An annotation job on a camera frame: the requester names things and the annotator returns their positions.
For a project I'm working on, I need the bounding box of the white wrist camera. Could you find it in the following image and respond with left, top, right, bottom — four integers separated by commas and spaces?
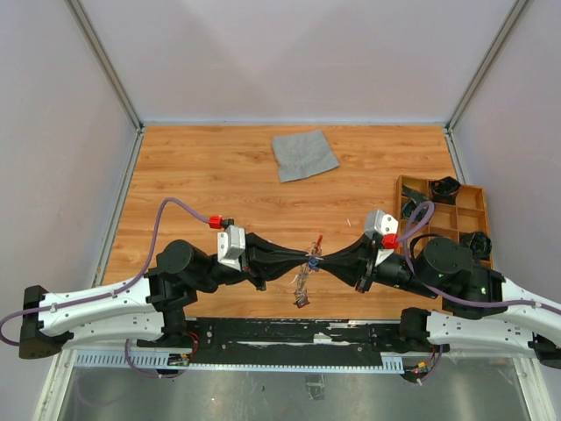
364, 210, 399, 267
217, 225, 245, 271

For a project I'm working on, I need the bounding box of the dark patterned necktie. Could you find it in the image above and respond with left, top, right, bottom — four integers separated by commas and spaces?
401, 185, 430, 220

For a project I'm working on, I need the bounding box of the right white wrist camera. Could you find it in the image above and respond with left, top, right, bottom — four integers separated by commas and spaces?
364, 210, 399, 267

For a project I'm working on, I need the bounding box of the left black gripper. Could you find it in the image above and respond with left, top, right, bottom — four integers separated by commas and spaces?
193, 232, 310, 291

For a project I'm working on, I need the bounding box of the black mounting rail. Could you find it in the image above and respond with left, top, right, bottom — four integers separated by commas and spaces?
135, 316, 444, 367

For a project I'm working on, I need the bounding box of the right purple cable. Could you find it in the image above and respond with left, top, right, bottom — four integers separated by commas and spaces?
380, 200, 561, 317

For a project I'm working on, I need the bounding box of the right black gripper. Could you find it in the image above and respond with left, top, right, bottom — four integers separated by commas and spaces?
314, 232, 439, 297

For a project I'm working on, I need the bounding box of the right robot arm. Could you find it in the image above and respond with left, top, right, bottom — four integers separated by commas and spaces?
317, 234, 560, 368

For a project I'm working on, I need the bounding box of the grey cloth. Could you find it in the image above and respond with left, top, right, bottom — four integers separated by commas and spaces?
272, 129, 339, 183

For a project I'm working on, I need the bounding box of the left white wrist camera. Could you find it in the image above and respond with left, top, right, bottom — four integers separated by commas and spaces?
217, 225, 245, 271

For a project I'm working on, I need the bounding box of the wooden compartment tray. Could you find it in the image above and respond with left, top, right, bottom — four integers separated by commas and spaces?
395, 175, 494, 268

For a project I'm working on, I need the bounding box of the blue key tag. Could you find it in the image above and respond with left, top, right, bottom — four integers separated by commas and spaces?
308, 256, 317, 270

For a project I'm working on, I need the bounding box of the green patterned rolled necktie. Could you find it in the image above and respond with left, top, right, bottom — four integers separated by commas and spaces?
459, 231, 493, 260

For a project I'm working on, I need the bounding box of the dark rolled necktie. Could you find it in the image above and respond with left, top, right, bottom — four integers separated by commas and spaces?
429, 176, 462, 205

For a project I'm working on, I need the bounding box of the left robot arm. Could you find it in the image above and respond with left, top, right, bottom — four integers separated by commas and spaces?
17, 232, 308, 360

